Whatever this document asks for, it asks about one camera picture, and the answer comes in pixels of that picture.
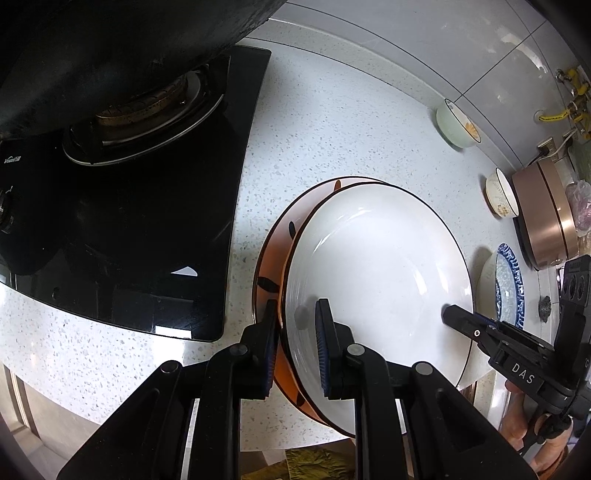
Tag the pale green floral bowl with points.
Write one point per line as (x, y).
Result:
(456, 126)

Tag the black gas stove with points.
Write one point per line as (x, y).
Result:
(132, 226)

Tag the right hand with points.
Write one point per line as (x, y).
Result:
(514, 427)

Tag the plastic bag of vegetables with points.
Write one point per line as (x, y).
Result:
(579, 197)

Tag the white plate black rim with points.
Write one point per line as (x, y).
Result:
(388, 265)

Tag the blue patterned white bowl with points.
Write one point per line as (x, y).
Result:
(500, 290)

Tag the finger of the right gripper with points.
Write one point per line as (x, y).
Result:
(473, 325)

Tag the rose gold rice cooker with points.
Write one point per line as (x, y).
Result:
(545, 225)

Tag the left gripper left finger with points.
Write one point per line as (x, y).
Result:
(257, 365)

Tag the small dark stone object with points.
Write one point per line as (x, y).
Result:
(544, 308)

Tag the orange plate black leaves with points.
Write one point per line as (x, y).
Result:
(269, 271)

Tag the dark wok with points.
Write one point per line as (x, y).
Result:
(60, 59)

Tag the cream bowl brown rim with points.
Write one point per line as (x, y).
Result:
(500, 195)

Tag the yellow gas valve pipes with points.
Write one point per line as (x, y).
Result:
(577, 104)

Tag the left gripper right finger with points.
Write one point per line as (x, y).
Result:
(332, 340)

